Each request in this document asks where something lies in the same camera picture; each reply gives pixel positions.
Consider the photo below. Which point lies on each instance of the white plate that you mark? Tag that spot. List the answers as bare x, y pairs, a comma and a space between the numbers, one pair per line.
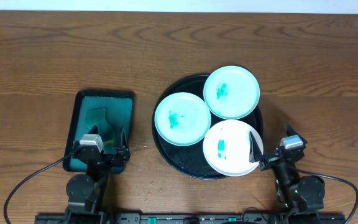
226, 147

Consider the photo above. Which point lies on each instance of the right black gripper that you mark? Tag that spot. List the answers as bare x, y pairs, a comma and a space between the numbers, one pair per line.
272, 158

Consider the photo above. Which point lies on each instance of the black rectangular sponge tray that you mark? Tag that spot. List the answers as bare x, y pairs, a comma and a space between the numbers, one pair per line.
110, 111

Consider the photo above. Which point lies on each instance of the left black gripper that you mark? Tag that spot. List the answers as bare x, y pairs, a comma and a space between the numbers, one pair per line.
105, 155

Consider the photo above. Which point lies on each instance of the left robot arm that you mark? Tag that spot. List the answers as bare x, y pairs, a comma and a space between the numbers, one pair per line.
86, 191

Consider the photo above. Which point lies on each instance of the green yellow sponge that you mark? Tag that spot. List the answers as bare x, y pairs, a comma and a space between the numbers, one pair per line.
98, 117

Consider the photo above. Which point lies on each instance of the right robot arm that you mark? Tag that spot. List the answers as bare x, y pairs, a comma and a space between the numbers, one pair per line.
302, 196

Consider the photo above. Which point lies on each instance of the mint green plate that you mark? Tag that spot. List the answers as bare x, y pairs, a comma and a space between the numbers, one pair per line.
231, 92
182, 119

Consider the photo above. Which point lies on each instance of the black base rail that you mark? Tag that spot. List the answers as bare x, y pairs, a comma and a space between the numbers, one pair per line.
135, 218

